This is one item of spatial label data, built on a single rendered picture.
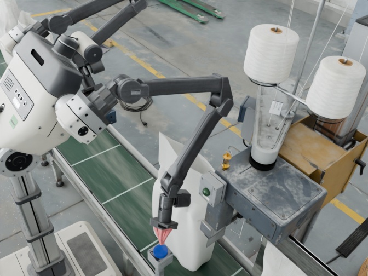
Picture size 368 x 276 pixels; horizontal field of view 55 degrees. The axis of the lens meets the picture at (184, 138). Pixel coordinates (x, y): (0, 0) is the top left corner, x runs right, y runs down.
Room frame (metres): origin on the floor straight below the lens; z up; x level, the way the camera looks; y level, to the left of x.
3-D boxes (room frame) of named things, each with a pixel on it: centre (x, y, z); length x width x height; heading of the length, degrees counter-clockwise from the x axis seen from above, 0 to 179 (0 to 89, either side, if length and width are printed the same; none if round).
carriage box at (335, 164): (1.07, -0.52, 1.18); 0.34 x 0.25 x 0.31; 133
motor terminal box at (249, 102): (1.31, -0.28, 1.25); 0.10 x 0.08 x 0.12; 158
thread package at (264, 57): (1.16, -0.27, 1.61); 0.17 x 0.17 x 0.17
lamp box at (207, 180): (0.80, -0.11, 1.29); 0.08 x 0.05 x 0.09; 43
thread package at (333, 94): (0.97, -0.45, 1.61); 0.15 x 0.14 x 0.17; 43
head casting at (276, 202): (0.82, -0.29, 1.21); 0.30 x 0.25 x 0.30; 43
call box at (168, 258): (0.83, 0.05, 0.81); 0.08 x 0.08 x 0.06; 43
